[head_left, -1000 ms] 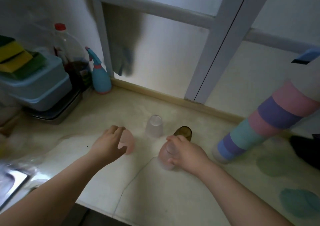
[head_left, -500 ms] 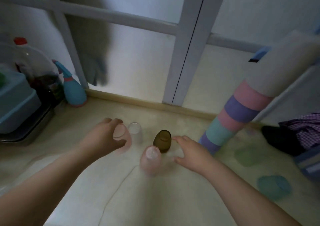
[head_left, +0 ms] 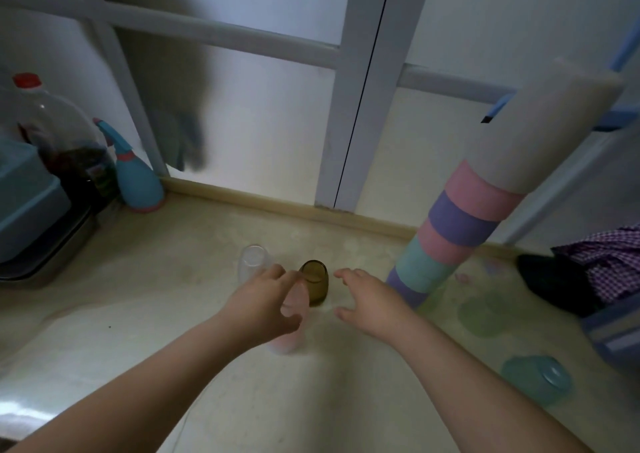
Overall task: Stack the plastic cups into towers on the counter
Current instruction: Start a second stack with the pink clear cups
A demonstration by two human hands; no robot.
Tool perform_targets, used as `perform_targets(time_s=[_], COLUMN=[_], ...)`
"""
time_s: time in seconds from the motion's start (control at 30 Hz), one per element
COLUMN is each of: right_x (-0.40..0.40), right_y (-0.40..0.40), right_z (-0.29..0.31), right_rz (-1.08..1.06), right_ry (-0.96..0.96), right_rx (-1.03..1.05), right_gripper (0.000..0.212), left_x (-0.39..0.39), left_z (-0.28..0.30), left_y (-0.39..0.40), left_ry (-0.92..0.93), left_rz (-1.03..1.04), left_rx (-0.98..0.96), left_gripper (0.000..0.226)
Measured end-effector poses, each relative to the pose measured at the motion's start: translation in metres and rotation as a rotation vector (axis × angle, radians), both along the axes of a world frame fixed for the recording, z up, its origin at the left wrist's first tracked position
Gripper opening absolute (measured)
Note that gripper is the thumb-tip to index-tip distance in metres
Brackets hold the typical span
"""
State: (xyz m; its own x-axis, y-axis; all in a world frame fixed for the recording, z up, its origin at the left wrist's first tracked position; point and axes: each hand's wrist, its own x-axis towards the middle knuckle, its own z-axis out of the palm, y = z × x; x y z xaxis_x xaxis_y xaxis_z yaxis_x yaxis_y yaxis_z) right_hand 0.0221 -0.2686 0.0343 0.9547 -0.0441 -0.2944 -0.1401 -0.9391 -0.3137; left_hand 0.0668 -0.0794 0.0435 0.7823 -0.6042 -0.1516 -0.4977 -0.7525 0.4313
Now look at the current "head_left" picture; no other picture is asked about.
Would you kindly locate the person's left hand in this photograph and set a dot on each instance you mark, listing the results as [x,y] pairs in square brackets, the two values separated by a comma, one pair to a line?
[255,310]

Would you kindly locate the person's right hand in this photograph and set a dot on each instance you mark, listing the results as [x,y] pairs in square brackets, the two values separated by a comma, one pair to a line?
[382,307]

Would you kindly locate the person's right thumb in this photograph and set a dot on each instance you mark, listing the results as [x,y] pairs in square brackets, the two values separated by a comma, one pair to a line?
[346,313]

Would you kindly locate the person's left thumb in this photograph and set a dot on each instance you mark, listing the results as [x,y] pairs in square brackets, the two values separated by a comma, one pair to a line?
[294,320]

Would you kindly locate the pink translucent plastic cup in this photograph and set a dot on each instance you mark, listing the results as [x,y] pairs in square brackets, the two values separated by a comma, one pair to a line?
[295,301]

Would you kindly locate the person's left forearm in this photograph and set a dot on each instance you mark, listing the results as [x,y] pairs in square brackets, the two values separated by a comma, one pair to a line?
[125,397]

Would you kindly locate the person's right forearm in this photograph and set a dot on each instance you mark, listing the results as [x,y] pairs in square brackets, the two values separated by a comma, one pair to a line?
[480,397]

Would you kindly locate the olive brown plastic cup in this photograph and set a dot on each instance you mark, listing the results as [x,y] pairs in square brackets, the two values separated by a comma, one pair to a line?
[317,283]

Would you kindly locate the clear plastic cup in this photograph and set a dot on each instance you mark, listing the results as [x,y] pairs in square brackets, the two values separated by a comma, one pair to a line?
[251,263]

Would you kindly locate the beige door track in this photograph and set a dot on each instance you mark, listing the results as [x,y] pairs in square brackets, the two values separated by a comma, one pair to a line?
[300,207]

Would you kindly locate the green translucent plastic cup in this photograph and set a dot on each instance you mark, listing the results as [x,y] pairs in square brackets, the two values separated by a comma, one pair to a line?
[480,315]

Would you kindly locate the tall stack of pastel cups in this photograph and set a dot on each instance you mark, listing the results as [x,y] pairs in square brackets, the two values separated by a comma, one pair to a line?
[480,192]

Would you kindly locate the teal translucent plastic cup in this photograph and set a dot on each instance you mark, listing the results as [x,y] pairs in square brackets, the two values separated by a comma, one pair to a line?
[537,378]

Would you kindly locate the black bag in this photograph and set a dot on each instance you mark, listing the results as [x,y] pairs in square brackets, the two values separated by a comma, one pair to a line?
[552,280]

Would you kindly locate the blue and pink spray bottle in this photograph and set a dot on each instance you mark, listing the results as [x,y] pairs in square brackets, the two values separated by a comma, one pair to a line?
[135,177]

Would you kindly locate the dark hanging garment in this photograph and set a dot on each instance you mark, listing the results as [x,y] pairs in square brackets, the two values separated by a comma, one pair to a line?
[175,117]

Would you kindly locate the white framed frosted glass door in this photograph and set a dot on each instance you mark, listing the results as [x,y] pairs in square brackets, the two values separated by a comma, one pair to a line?
[260,82]
[450,67]

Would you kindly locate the metal tray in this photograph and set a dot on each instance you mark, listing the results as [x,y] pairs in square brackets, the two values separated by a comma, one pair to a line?
[45,247]

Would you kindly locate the purple checkered cloth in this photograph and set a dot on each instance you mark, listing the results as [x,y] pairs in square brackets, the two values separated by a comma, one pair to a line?
[607,260]

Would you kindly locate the blue striped box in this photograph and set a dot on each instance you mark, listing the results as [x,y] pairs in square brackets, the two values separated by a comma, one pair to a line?
[615,332]

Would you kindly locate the clear bottle with red cap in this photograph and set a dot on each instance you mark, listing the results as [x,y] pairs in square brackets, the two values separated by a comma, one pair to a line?
[65,137]

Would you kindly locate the blue plastic storage box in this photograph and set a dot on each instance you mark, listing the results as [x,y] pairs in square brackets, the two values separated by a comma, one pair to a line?
[25,197]

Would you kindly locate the blue metal frame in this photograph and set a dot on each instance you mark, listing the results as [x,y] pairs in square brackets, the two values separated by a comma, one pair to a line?
[615,92]

